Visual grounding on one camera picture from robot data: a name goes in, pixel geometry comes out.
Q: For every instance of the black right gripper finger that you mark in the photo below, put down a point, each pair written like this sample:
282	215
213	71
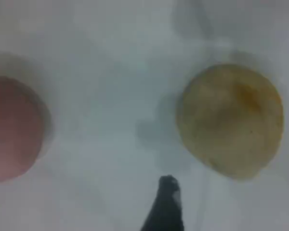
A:
166	207

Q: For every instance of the beige egg yolk pastry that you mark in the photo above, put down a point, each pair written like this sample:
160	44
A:
231	120

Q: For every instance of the pink round bun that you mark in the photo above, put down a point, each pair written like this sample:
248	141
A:
12	130

